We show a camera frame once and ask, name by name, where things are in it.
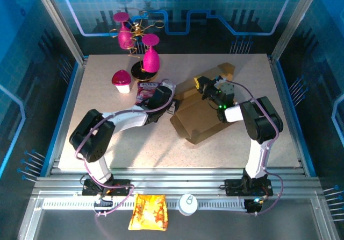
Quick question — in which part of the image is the brown cardboard paper box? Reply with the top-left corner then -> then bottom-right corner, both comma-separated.
169,62 -> 238,145

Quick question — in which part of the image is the purple candy bag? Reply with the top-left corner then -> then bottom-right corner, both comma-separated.
135,81 -> 162,106

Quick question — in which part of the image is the white cup pink lid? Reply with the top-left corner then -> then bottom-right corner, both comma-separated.
111,69 -> 132,95

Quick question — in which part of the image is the pink glitter wine glass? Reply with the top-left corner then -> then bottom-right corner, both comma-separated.
112,11 -> 135,51
141,33 -> 161,74

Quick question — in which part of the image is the white tin can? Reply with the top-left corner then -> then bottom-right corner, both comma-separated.
177,193 -> 199,217

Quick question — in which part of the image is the yellow orange snack bag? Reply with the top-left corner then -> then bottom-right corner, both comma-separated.
127,193 -> 169,232

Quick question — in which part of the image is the black circuit board green light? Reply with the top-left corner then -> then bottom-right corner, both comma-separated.
243,195 -> 269,214

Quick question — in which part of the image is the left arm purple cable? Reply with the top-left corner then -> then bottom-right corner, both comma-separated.
75,78 -> 177,218

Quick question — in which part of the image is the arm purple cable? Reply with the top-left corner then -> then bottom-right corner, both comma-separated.
227,80 -> 285,217
75,78 -> 177,218

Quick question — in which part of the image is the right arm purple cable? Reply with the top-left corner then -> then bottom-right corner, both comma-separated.
227,80 -> 285,217

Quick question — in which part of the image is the gold wire glass rack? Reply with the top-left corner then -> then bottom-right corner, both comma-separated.
109,10 -> 166,81

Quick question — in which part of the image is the aluminium frame side rail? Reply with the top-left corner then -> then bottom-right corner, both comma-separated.
44,58 -> 89,177
268,54 -> 310,172

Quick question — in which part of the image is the aluminium frame cross rail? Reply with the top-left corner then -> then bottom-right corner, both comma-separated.
32,167 -> 325,198

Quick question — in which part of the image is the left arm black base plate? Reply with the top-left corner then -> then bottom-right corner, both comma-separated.
82,178 -> 133,197

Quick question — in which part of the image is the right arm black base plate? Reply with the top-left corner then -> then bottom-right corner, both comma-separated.
223,178 -> 274,197

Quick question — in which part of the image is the white slotted cable duct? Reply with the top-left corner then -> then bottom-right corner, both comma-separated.
42,200 -> 248,211

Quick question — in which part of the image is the white black cable connector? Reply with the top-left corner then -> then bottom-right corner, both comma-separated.
93,196 -> 114,208

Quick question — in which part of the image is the aluminium frame post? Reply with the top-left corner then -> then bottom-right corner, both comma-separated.
30,0 -> 87,63
270,0 -> 324,61

